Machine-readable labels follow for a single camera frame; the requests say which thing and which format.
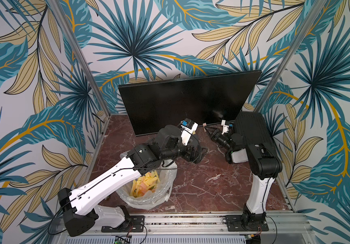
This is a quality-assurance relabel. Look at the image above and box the black computer monitor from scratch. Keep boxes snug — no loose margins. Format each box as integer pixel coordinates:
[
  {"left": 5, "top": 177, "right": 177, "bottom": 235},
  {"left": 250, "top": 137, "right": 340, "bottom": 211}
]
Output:
[{"left": 118, "top": 70, "right": 261, "bottom": 136}]

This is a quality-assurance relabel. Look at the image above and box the black plastic tool case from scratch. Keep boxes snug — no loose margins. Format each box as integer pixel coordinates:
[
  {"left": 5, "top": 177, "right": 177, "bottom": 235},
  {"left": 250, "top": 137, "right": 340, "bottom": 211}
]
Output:
[{"left": 234, "top": 111, "right": 275, "bottom": 153}]

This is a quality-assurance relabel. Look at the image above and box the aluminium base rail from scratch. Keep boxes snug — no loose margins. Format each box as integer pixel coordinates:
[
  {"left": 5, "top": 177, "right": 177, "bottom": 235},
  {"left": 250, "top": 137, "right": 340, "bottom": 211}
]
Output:
[{"left": 53, "top": 211, "right": 317, "bottom": 244}]

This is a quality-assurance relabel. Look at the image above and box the aluminium right corner post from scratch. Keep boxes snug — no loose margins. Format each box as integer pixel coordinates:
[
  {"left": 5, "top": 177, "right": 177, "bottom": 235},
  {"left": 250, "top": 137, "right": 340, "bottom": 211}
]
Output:
[{"left": 254, "top": 0, "right": 327, "bottom": 113}]

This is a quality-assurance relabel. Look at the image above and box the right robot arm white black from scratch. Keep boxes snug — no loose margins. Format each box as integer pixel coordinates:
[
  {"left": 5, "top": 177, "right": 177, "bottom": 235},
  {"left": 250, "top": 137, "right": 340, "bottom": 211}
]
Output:
[{"left": 204, "top": 126, "right": 282, "bottom": 234}]

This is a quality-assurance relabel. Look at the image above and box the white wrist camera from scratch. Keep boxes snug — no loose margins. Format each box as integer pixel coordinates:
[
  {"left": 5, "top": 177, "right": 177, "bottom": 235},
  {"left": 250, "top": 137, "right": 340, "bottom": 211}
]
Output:
[
  {"left": 178, "top": 118, "right": 198, "bottom": 146},
  {"left": 221, "top": 120, "right": 234, "bottom": 135}
]

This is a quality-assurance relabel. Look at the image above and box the bin with clear plastic bag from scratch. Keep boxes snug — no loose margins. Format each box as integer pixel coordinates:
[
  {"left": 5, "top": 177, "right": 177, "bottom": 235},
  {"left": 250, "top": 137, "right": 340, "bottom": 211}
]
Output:
[{"left": 116, "top": 160, "right": 178, "bottom": 210}]

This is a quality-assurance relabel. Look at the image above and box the pile of discarded sticky notes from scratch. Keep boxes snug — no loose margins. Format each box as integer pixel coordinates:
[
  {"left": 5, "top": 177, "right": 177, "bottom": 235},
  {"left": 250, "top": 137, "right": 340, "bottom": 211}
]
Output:
[{"left": 130, "top": 170, "right": 160, "bottom": 198}]

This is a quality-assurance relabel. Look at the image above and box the aluminium left corner post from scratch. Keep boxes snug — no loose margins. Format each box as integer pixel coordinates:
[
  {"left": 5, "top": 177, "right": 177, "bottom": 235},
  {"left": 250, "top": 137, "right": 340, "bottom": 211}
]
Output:
[{"left": 48, "top": 0, "right": 110, "bottom": 119}]

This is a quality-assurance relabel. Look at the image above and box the aluminium corner post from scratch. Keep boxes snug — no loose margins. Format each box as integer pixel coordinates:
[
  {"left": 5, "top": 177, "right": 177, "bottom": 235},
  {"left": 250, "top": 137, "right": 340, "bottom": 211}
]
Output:
[
  {"left": 48, "top": 0, "right": 110, "bottom": 119},
  {"left": 254, "top": 0, "right": 327, "bottom": 113}
]

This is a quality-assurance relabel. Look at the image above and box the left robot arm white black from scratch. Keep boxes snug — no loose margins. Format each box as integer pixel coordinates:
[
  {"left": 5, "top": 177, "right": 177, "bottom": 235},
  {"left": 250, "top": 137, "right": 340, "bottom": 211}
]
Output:
[{"left": 57, "top": 119, "right": 203, "bottom": 237}]

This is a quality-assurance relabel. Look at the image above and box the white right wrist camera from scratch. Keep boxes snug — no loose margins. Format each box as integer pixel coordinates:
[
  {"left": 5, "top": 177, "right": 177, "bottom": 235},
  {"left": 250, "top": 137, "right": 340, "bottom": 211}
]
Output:
[{"left": 221, "top": 120, "right": 234, "bottom": 135}]

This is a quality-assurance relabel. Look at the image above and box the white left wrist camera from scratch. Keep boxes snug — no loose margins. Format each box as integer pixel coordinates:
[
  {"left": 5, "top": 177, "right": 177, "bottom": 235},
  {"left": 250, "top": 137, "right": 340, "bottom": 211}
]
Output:
[{"left": 178, "top": 118, "right": 198, "bottom": 146}]

